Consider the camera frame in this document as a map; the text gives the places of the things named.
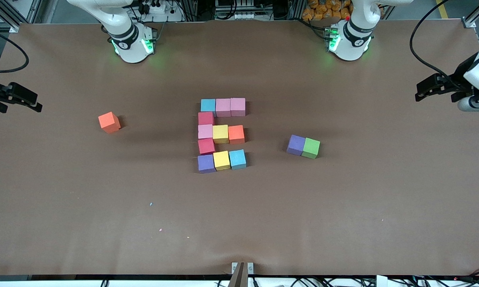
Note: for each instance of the brown table cover sheet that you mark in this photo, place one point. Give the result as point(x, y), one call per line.
point(343, 219)

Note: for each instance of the yellow foam cube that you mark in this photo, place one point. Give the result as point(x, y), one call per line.
point(220, 134)
point(221, 160)

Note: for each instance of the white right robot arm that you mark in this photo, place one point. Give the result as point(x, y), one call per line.
point(129, 40)

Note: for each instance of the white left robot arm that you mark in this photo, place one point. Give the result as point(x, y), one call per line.
point(353, 36)

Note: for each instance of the purple foam cube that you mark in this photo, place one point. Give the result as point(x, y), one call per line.
point(295, 144)
point(206, 164)

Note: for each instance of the white power strip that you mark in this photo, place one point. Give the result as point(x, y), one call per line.
point(159, 8)

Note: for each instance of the white table frame rail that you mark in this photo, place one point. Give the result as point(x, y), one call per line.
point(44, 284)

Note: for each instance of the silver aluminium frame strut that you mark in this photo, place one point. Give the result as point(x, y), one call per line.
point(4, 16)
point(478, 10)

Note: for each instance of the bag of orange lumps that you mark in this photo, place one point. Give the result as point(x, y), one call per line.
point(323, 10)

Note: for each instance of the blue foam cube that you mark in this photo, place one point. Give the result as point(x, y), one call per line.
point(208, 105)
point(237, 159)

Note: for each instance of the orange foam cube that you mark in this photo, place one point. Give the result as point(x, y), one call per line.
point(236, 134)
point(109, 122)

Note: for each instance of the green foam cube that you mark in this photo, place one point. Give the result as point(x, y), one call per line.
point(311, 148)

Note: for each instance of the pink foam cube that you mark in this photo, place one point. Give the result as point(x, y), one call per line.
point(223, 107)
point(238, 107)
point(205, 131)

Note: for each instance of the red foam cube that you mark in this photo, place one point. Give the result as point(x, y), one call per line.
point(206, 146)
point(205, 118)

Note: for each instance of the camera mount post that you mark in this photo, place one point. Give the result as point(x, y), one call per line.
point(239, 279)

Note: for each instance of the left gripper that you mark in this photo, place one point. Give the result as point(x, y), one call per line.
point(458, 76)

